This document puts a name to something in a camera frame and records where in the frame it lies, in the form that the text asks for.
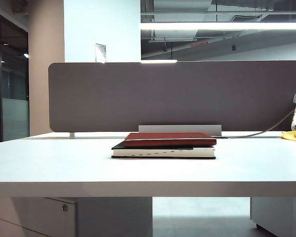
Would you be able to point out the red leather-bound book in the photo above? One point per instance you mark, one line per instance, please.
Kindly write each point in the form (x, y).
(170, 142)

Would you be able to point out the black hardcover book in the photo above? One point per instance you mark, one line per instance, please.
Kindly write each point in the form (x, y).
(162, 153)

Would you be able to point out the grey fabric desk divider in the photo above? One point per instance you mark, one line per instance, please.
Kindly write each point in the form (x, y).
(162, 98)

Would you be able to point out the short ceiling light strip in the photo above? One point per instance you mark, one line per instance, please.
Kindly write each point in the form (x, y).
(158, 60)

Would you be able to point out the red ceiling sign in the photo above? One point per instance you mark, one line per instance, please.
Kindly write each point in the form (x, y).
(199, 44)

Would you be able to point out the long ceiling light strip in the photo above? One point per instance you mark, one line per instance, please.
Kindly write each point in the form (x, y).
(212, 25)

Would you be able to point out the round cabinet lock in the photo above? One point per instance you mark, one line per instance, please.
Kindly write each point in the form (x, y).
(64, 208)

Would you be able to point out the glass office partition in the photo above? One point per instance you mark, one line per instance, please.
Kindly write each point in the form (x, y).
(14, 98)

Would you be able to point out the ceiling air vent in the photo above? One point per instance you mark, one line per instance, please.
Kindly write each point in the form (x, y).
(247, 17)

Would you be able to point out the yellow cloth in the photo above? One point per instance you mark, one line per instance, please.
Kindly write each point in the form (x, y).
(293, 135)

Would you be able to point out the white drawer cabinet with lock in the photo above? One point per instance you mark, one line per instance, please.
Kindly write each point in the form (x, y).
(39, 217)

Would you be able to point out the white cabinet on casters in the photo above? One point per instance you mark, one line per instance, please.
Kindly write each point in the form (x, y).
(281, 212)

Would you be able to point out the silver wall plate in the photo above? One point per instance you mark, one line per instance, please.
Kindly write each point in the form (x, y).
(100, 51)

